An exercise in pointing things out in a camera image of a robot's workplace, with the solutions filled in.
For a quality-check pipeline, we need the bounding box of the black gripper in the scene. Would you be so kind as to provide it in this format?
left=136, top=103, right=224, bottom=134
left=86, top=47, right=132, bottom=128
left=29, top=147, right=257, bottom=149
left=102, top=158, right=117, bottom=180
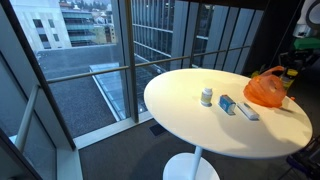
left=278, top=48, right=318, bottom=81

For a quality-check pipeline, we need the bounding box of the yellow and brown pill bottle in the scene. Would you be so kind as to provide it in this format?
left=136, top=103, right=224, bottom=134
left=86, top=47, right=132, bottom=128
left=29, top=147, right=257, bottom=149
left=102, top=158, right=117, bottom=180
left=281, top=68, right=299, bottom=91

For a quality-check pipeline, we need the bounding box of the orange plastic bag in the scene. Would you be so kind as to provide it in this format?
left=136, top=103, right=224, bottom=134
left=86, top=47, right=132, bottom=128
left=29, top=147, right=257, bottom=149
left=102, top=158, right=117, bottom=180
left=243, top=65, right=288, bottom=109

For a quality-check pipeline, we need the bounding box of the white pill bottle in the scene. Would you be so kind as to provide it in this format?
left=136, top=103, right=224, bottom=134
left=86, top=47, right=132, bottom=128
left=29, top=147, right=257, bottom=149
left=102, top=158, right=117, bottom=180
left=200, top=87, right=214, bottom=108

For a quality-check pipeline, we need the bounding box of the white flat rectangular box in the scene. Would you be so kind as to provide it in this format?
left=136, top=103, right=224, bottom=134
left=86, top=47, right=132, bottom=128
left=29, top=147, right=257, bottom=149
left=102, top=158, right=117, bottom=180
left=236, top=101, right=261, bottom=121

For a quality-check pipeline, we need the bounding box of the blue small carton box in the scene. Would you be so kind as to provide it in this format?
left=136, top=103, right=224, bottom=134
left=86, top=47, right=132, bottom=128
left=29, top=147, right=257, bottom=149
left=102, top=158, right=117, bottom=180
left=218, top=94, right=237, bottom=116

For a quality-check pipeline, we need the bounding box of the dark equipment on floor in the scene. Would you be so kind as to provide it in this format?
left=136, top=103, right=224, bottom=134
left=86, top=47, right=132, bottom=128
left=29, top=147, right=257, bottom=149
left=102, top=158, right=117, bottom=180
left=285, top=135, right=320, bottom=180

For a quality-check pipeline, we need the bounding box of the dark floor vent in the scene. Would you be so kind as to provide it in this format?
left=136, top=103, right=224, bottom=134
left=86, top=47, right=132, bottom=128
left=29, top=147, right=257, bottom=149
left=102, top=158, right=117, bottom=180
left=148, top=123, right=169, bottom=137

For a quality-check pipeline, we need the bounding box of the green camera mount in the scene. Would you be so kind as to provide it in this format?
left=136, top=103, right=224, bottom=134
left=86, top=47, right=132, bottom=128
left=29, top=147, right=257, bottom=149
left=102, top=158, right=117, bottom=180
left=293, top=36, right=320, bottom=51

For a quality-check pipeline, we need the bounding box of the white table pedestal base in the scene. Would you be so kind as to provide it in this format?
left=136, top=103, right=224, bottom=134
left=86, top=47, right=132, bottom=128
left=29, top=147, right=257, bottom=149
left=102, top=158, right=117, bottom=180
left=162, top=145, right=221, bottom=180

